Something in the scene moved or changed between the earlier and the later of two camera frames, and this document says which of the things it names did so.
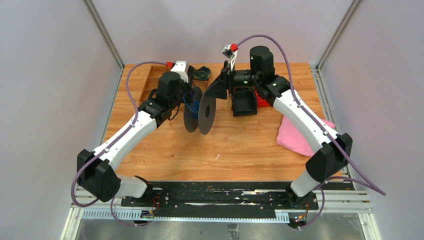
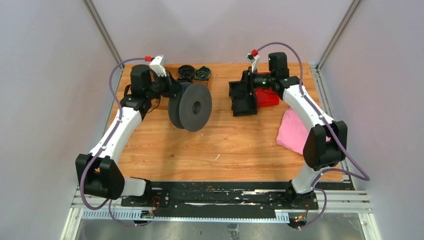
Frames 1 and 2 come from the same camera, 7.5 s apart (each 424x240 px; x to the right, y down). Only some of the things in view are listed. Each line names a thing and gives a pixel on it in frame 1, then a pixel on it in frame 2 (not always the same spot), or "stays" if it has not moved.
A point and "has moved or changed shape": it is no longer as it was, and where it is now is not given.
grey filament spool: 205,119 has moved or changed shape
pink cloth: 289,136 stays
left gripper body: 184,87 → 168,89
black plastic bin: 244,101 stays
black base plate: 219,201 stays
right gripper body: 238,79 → 261,80
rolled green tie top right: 203,73 stays
